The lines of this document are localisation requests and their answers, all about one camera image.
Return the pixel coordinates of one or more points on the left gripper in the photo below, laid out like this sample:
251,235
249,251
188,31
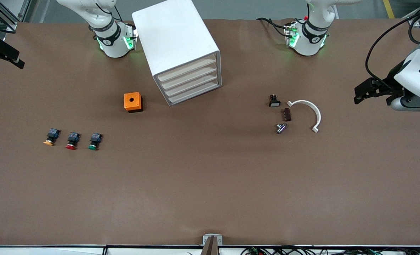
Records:
390,84

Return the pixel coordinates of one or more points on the green push button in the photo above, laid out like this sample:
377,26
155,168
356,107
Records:
93,146

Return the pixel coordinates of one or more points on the white plastic drawer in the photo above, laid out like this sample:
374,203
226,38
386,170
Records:
206,59
206,78
206,87
206,69

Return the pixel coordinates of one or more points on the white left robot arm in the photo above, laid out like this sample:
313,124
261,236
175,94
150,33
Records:
312,39

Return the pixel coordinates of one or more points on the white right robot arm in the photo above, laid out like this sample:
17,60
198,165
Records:
109,39

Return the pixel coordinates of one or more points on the yellow push button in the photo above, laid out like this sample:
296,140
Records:
53,133

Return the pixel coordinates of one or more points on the white square push button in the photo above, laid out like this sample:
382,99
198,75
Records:
274,103

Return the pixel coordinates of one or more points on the red push button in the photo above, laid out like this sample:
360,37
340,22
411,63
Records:
71,146

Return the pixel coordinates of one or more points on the white drawer cabinet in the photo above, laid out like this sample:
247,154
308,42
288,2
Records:
171,35

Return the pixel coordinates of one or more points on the white curved plastic clamp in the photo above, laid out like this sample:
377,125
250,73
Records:
319,117

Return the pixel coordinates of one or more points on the dark brown small block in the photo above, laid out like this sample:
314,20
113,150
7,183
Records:
287,114

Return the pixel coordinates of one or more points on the metal base connector box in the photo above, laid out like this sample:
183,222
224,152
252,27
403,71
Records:
132,37
290,33

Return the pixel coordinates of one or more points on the chrome metal fitting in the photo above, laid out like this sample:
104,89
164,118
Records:
281,128

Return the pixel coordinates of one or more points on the orange box with hole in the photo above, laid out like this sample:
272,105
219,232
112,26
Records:
132,101

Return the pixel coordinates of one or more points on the brown table mat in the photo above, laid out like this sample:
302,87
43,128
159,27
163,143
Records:
210,194

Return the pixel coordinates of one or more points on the aluminium frame profile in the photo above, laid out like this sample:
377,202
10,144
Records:
4,16
413,22

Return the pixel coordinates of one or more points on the grey metal bracket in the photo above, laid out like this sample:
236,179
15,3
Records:
220,238

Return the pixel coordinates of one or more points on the brown post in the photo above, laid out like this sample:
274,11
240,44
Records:
210,248

